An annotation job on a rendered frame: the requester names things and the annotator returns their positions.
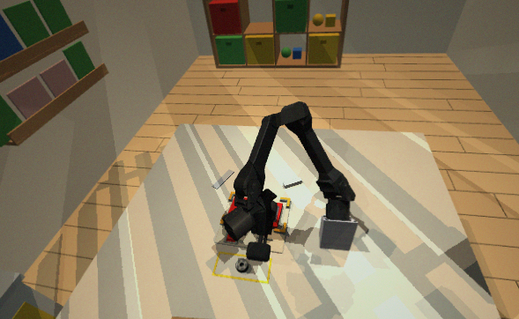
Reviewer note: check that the grey flat bar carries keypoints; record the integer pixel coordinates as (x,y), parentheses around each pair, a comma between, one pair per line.
(222,179)

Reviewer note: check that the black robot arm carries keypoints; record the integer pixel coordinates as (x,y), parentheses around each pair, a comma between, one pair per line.
(250,180)

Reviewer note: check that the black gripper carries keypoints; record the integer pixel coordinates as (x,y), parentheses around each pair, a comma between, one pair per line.
(260,251)

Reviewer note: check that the black wheel with grey hub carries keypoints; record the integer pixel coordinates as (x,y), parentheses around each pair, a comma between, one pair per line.
(242,269)

